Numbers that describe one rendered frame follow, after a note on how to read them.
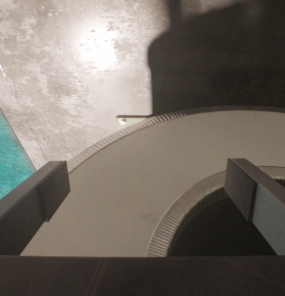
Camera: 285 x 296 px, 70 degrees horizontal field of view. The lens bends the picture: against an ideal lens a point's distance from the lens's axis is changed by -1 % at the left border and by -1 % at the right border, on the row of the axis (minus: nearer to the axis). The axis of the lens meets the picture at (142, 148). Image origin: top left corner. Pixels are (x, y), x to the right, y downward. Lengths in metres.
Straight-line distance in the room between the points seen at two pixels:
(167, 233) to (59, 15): 0.85
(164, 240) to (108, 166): 0.24
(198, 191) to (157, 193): 0.09
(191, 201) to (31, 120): 1.03
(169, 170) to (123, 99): 0.57
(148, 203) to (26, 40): 0.86
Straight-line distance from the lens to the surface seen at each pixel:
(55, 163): 0.16
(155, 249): 0.41
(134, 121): 1.03
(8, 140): 1.49
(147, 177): 0.51
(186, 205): 0.46
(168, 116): 0.72
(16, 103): 1.27
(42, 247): 0.47
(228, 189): 0.17
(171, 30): 0.89
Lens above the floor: 0.87
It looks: 49 degrees down
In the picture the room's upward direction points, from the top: 169 degrees counter-clockwise
